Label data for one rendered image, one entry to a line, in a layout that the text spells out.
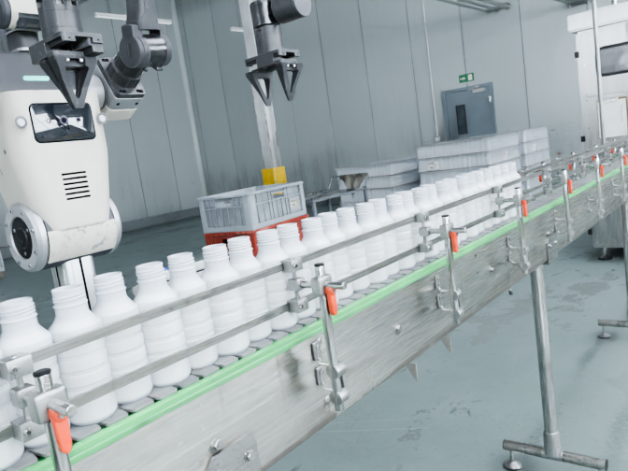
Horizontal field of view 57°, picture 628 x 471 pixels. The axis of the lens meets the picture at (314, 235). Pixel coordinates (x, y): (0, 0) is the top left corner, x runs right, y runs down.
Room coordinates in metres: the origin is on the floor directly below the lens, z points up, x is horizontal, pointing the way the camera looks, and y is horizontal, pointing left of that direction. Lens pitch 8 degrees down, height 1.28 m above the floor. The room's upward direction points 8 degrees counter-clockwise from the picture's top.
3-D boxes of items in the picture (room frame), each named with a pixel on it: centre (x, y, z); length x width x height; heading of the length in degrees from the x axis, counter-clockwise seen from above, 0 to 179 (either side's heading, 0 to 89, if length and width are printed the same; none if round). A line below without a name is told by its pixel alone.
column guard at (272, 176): (11.36, 0.60, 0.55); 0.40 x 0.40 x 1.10; 51
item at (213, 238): (3.72, 0.34, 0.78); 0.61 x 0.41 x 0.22; 147
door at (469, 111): (11.35, -3.28, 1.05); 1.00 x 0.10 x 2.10; 51
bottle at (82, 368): (0.69, 0.30, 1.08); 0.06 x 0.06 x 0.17
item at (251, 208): (3.71, 0.35, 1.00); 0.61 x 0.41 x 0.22; 148
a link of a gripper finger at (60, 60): (0.91, 0.33, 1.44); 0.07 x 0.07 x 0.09; 51
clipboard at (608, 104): (4.85, -2.57, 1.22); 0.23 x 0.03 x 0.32; 51
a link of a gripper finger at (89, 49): (0.89, 0.31, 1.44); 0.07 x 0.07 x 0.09; 51
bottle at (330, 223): (1.11, -0.03, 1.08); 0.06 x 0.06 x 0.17
